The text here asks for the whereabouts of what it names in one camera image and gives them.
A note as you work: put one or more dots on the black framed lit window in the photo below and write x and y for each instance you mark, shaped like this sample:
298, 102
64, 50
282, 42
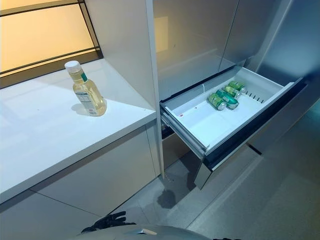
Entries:
47, 35

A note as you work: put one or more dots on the green soda can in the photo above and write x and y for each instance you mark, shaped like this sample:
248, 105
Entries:
217, 100
236, 87
227, 98

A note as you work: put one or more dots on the stainless steel fridge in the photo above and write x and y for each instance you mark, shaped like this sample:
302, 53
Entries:
200, 40

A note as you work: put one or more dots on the silver robot torso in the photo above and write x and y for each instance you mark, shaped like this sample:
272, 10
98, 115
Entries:
140, 232

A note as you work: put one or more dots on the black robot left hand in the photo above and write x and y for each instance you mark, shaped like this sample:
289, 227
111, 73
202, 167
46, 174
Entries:
110, 221

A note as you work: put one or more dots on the white counter cabinet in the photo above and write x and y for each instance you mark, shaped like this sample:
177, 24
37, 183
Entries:
75, 155

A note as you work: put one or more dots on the yellow drink bottle white cap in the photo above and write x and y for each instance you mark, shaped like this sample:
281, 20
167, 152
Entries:
88, 92

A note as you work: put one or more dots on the white fridge drawer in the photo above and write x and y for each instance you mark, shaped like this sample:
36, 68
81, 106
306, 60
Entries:
225, 120

